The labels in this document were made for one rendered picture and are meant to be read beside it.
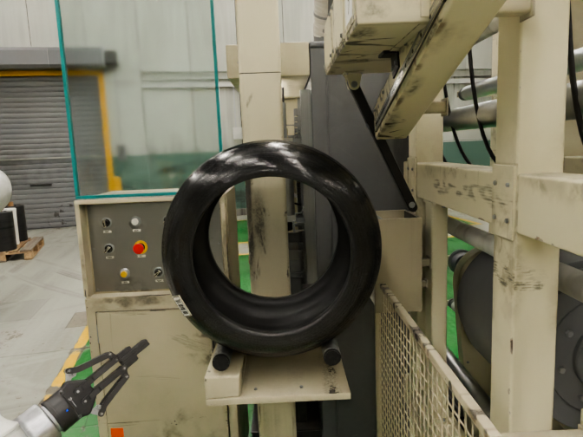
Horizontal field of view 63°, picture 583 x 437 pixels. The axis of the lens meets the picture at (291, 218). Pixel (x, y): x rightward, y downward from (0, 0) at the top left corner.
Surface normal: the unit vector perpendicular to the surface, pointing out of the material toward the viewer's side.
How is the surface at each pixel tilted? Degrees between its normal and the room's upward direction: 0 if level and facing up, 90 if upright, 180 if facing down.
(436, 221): 90
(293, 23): 90
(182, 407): 88
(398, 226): 90
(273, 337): 101
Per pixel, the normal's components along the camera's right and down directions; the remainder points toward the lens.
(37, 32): 0.20, 0.14
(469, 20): 0.04, 0.98
